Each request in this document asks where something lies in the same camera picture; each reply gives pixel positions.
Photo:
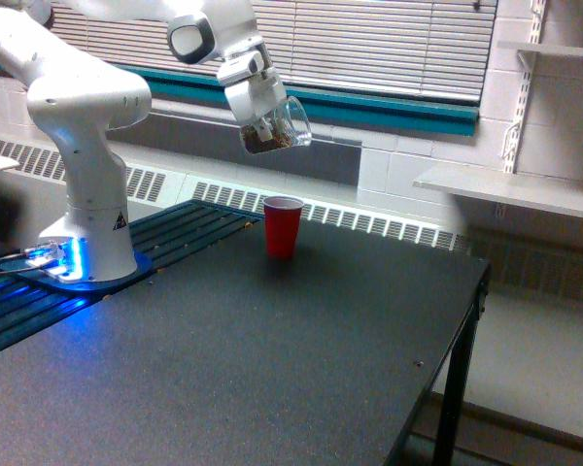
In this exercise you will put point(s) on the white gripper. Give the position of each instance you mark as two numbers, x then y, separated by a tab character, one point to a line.
252	87

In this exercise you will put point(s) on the clear plastic cup with grains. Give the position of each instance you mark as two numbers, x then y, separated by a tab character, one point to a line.
290	129

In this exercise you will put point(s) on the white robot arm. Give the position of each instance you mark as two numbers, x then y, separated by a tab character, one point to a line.
76	98

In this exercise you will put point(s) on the red plastic cup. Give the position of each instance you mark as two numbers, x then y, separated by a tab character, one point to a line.
282	216

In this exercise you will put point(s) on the baseboard radiator vent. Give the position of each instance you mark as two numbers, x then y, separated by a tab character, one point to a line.
162	189

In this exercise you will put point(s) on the white window blinds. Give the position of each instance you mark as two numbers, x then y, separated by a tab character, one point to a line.
431	50

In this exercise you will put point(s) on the black table leg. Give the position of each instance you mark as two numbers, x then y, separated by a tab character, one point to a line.
461	353

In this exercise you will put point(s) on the white shelf bracket rail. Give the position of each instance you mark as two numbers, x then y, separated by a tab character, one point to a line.
527	58

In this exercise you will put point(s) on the white upper wall shelf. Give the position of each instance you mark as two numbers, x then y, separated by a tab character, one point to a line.
554	48

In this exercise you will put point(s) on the white wall shelf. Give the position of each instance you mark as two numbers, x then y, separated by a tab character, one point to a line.
549	195
554	48

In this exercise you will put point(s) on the white lower wall shelf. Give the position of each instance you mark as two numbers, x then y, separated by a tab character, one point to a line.
549	195

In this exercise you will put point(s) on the blue slotted mounting rail plate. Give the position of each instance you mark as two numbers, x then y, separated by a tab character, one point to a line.
166	238

